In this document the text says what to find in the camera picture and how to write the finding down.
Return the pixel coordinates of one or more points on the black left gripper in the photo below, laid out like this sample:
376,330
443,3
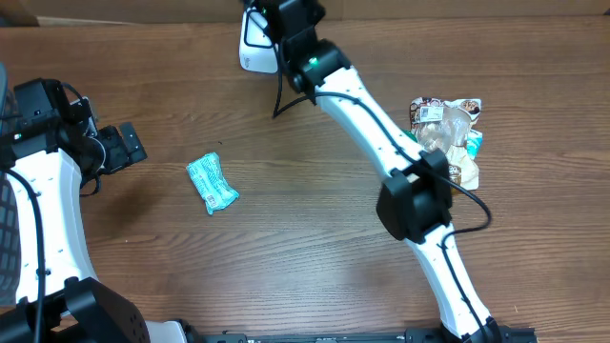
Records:
122,155

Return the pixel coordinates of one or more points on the teal snack packet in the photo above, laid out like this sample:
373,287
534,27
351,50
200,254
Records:
208,178

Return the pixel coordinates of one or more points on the green lid jar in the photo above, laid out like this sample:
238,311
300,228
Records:
411,136

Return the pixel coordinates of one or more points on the beige Pantree snack bag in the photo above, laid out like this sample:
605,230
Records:
443,125

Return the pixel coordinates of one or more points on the teal wipes pack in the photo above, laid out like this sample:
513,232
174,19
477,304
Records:
473,143

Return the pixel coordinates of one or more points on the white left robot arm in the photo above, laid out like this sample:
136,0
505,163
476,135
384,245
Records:
50,151

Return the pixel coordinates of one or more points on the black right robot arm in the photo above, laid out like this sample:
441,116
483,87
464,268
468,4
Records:
415,197

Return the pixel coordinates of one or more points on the white barcode scanner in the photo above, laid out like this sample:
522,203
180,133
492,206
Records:
256,49

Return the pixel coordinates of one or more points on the black wire basket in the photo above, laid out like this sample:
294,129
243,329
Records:
10,251

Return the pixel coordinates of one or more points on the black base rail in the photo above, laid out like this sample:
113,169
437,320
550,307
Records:
506,335

